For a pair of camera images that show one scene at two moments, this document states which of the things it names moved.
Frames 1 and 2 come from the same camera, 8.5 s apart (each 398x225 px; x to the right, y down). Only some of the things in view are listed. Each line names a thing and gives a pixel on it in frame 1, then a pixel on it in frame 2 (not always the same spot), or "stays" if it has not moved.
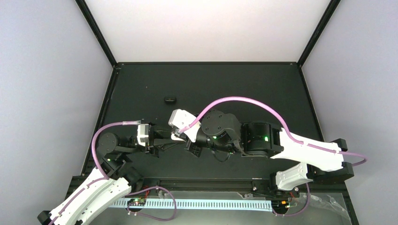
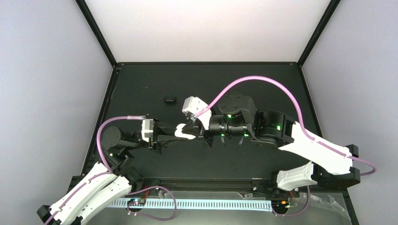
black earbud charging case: x=170 y=100 stays
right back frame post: x=331 y=9 stays
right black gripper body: x=194 y=149 → x=207 y=138
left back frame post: x=89 y=17 stays
